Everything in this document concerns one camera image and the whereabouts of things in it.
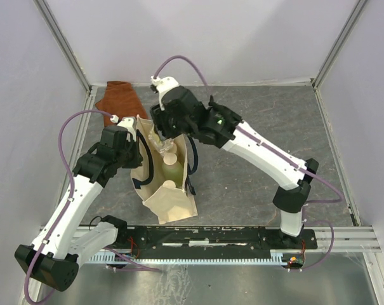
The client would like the aluminium frame post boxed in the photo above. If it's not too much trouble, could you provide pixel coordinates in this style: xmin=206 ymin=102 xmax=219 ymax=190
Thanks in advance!
xmin=311 ymin=0 xmax=370 ymax=88
xmin=32 ymin=0 xmax=93 ymax=90

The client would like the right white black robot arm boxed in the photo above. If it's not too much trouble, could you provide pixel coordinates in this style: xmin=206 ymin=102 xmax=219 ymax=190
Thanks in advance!
xmin=150 ymin=85 xmax=319 ymax=248

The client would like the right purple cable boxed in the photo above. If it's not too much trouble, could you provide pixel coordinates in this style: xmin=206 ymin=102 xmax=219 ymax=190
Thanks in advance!
xmin=155 ymin=55 xmax=347 ymax=271

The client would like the green pump dispenser bottle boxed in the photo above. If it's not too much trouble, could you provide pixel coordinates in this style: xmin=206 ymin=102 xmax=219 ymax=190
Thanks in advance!
xmin=162 ymin=161 xmax=183 ymax=184

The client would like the right aluminium frame post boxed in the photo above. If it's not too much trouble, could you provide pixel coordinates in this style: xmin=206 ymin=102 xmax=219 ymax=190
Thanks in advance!
xmin=311 ymin=0 xmax=370 ymax=88

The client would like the clear bottle black cap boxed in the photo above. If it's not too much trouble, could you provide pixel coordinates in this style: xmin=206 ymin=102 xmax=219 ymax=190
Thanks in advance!
xmin=148 ymin=126 xmax=175 ymax=156

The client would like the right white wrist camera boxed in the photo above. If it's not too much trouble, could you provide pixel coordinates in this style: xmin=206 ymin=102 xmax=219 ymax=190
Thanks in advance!
xmin=150 ymin=76 xmax=179 ymax=109

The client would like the left aluminium frame post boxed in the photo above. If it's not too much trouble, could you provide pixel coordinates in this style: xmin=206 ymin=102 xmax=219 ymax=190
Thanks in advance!
xmin=32 ymin=0 xmax=93 ymax=90

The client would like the cream lotion bottle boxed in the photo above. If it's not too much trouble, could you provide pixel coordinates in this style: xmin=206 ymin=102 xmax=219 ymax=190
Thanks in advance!
xmin=163 ymin=152 xmax=178 ymax=166

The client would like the brown folded cloth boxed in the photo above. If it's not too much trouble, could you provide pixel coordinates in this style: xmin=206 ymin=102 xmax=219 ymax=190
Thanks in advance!
xmin=95 ymin=81 xmax=149 ymax=119

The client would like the white slotted cable duct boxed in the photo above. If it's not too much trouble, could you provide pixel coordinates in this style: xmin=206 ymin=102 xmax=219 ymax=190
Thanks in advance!
xmin=83 ymin=249 xmax=307 ymax=264

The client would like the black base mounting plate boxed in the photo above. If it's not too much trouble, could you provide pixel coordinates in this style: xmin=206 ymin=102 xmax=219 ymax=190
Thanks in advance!
xmin=113 ymin=226 xmax=317 ymax=258

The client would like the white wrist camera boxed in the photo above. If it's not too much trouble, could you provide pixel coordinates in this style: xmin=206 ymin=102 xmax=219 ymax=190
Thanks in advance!
xmin=150 ymin=76 xmax=179 ymax=109
xmin=110 ymin=115 xmax=137 ymax=138

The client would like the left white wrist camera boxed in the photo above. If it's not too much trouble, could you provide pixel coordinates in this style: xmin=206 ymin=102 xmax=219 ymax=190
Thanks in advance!
xmin=110 ymin=115 xmax=137 ymax=138

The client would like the purple cable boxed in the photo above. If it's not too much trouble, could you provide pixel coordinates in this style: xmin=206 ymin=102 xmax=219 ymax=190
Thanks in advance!
xmin=155 ymin=55 xmax=347 ymax=271
xmin=23 ymin=109 xmax=115 ymax=304

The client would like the cream canvas tote bag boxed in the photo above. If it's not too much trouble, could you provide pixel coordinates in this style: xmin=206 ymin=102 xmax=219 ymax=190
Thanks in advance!
xmin=130 ymin=117 xmax=198 ymax=224

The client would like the small green circuit board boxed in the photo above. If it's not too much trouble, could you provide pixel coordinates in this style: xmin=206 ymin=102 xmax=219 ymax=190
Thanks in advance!
xmin=288 ymin=257 xmax=305 ymax=266

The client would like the green bottle round cap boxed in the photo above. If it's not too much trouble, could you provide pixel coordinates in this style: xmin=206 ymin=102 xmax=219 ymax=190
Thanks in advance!
xmin=162 ymin=180 xmax=176 ymax=189

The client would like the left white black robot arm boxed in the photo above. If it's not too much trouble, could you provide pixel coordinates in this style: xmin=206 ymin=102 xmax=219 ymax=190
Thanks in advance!
xmin=15 ymin=121 xmax=143 ymax=292

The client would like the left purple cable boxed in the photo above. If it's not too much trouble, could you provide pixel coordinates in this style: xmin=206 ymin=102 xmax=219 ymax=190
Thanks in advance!
xmin=23 ymin=109 xmax=115 ymax=304

